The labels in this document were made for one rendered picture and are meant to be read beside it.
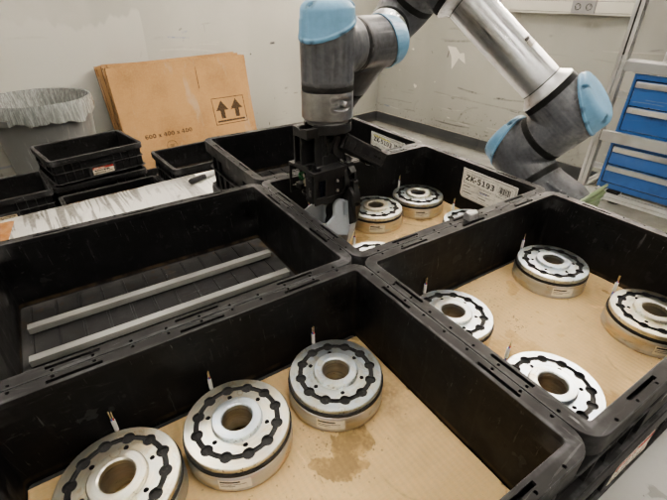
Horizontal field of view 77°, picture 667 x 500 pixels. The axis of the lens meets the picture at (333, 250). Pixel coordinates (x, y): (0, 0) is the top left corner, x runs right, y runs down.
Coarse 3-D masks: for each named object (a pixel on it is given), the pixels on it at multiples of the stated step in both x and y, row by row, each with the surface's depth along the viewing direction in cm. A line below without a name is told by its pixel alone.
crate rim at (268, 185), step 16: (352, 160) 83; (464, 160) 83; (288, 176) 76; (496, 176) 78; (512, 176) 76; (272, 192) 70; (528, 192) 70; (480, 208) 65; (496, 208) 65; (320, 224) 60; (448, 224) 60; (336, 240) 57; (400, 240) 57; (352, 256) 54; (368, 256) 53
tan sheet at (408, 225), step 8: (448, 208) 87; (456, 208) 87; (440, 216) 84; (408, 224) 81; (416, 224) 81; (424, 224) 81; (432, 224) 81; (360, 232) 79; (392, 232) 79; (400, 232) 79; (408, 232) 79; (360, 240) 76; (368, 240) 76; (376, 240) 76; (384, 240) 76
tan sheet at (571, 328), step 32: (480, 288) 64; (512, 288) 64; (608, 288) 64; (512, 320) 58; (544, 320) 58; (576, 320) 58; (512, 352) 53; (576, 352) 53; (608, 352) 53; (608, 384) 48
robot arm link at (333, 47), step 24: (312, 0) 53; (336, 0) 53; (312, 24) 53; (336, 24) 53; (360, 24) 57; (312, 48) 55; (336, 48) 54; (360, 48) 57; (312, 72) 56; (336, 72) 56
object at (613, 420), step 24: (552, 192) 70; (480, 216) 62; (432, 240) 57; (408, 288) 48; (432, 312) 44; (456, 336) 41; (504, 360) 38; (528, 384) 36; (648, 384) 38; (552, 408) 34; (624, 408) 34; (600, 432) 32
